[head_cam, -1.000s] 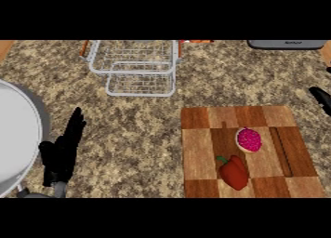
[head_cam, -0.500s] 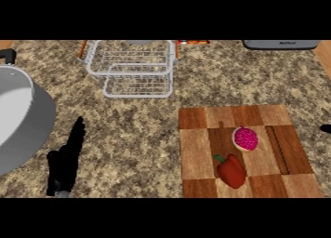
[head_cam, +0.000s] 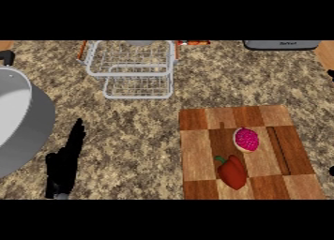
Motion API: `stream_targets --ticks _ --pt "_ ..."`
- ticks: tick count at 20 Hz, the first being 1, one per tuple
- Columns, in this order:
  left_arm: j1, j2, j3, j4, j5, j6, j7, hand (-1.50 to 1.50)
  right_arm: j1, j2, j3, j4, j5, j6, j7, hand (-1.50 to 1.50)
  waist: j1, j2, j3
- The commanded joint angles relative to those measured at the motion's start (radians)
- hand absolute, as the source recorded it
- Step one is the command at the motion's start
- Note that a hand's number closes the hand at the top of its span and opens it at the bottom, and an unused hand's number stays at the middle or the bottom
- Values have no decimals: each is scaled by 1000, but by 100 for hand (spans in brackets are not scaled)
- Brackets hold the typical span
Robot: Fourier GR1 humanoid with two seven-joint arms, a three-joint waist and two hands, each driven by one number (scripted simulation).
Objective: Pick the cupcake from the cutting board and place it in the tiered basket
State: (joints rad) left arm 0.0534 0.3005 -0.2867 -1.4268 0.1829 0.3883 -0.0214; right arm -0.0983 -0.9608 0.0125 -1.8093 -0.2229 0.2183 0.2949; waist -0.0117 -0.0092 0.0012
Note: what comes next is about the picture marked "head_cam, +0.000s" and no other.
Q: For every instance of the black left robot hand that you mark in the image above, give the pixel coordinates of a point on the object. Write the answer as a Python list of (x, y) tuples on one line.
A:
[(62, 167)]

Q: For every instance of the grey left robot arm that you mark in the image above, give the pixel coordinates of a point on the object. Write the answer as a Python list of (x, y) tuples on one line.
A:
[(62, 196)]

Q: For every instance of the pink frosted cupcake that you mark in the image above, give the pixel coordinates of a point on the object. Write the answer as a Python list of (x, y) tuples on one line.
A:
[(247, 139)]

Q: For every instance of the checkered wooden cutting board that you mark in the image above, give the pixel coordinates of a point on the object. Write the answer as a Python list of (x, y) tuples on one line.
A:
[(247, 153)]

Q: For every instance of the grey appliance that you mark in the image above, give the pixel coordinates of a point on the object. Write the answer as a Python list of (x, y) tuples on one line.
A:
[(281, 44)]

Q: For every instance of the large grey pot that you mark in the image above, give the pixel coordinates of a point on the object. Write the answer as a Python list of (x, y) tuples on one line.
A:
[(12, 118)]

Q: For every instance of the orange red box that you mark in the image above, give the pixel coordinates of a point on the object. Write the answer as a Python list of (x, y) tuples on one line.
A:
[(194, 42)]

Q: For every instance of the red bell pepper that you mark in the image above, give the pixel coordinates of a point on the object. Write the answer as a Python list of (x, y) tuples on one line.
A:
[(232, 173)]

